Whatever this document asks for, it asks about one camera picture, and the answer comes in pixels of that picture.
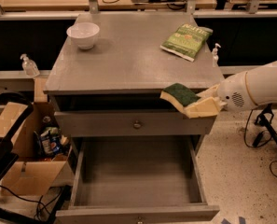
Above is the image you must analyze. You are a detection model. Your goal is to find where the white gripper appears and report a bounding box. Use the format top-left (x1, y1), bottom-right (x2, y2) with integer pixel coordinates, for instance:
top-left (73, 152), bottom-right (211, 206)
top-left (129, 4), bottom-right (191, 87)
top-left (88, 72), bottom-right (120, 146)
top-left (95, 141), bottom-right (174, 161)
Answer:
top-left (184, 72), bottom-right (254, 119)

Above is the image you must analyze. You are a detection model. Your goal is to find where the green and yellow sponge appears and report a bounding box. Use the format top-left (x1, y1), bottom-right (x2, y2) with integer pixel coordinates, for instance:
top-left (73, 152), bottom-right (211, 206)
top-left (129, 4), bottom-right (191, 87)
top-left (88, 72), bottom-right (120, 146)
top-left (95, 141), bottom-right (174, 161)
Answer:
top-left (159, 83), bottom-right (200, 113)

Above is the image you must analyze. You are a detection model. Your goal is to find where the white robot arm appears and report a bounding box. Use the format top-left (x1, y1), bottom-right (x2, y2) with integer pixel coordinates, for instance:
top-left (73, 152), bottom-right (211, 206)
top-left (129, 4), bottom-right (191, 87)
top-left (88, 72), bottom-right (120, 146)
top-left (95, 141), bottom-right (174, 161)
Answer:
top-left (184, 61), bottom-right (277, 118)

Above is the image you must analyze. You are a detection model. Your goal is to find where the grey middle drawer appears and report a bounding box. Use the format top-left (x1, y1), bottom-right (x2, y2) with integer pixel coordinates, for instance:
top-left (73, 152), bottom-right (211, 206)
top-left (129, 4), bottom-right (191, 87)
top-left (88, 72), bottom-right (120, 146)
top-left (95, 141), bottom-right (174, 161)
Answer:
top-left (55, 111), bottom-right (215, 137)

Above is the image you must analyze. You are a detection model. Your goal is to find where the grey wooden drawer cabinet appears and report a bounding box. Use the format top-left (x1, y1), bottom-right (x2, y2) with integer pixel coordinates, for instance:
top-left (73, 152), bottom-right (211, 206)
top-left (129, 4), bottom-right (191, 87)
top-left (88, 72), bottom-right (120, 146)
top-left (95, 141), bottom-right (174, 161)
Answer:
top-left (43, 12), bottom-right (229, 224)

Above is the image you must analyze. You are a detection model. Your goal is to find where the open grey bottom drawer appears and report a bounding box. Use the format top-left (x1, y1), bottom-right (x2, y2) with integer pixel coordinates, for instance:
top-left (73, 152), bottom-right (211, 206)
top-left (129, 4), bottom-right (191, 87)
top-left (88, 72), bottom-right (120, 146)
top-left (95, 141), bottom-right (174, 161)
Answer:
top-left (57, 136), bottom-right (219, 224)

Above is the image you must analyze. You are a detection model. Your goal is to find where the small white pump bottle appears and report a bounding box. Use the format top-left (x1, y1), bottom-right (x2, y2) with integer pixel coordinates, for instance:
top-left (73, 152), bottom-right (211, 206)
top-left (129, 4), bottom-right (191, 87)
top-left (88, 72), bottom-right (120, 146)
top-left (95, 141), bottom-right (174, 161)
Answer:
top-left (212, 43), bottom-right (221, 65)

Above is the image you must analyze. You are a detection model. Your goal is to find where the black stand leg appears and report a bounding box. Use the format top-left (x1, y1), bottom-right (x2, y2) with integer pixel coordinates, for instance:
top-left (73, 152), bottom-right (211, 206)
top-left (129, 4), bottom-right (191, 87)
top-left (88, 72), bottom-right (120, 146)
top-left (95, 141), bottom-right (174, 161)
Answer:
top-left (256, 104), bottom-right (277, 145)

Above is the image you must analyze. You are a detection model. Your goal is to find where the green chip bag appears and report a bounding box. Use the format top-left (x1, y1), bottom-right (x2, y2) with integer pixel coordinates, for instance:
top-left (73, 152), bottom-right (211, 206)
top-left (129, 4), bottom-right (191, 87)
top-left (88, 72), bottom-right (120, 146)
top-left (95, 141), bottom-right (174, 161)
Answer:
top-left (160, 23), bottom-right (213, 62)

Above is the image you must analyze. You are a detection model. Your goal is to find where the white ceramic bowl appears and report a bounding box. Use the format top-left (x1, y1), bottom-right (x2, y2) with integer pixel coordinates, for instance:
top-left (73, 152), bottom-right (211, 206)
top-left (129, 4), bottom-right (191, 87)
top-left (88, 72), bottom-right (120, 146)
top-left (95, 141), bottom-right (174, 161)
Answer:
top-left (66, 22), bottom-right (100, 49)

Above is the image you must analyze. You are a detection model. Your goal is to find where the crumpled snack packaging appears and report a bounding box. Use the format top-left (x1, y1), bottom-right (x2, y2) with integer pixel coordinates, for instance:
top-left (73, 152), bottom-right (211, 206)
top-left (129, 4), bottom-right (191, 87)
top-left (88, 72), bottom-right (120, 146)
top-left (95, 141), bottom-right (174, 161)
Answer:
top-left (34, 126), bottom-right (69, 157)

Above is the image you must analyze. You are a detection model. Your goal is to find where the open cardboard box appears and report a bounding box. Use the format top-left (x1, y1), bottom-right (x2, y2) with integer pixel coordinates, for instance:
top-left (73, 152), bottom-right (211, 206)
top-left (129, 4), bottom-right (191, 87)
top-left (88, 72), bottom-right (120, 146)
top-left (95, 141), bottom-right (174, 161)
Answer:
top-left (0, 77), bottom-right (76, 197)

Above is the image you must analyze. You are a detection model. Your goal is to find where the clear sanitizer pump bottle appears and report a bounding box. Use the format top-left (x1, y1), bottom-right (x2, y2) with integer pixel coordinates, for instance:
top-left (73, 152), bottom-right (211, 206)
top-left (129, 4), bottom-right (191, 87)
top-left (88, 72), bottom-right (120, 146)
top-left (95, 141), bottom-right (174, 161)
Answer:
top-left (21, 53), bottom-right (40, 77)

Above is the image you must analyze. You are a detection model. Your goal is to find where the black floor cable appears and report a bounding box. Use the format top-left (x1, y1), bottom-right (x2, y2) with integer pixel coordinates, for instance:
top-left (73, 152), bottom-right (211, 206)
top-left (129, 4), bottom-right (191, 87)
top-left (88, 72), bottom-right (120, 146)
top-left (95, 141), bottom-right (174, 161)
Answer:
top-left (243, 109), bottom-right (277, 182)

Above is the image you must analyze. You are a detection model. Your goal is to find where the black chair frame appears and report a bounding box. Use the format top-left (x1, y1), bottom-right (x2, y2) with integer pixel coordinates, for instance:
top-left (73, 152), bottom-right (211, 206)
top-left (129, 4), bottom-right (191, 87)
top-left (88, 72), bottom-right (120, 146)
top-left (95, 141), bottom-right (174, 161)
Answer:
top-left (0, 89), bottom-right (34, 180)

